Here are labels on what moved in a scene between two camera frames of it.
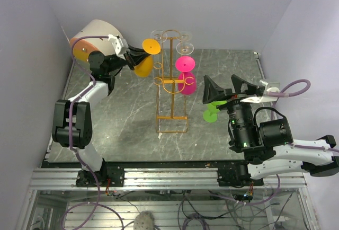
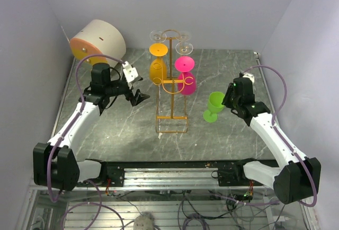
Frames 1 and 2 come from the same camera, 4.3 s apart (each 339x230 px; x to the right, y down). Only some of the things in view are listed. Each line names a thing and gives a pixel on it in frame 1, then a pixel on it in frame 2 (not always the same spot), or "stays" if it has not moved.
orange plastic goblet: [144, 68] → [158, 69]
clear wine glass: [159, 35] stays
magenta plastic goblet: [185, 64] stays
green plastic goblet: [211, 115] stays
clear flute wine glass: [185, 48] stays
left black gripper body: [127, 58] → [125, 90]
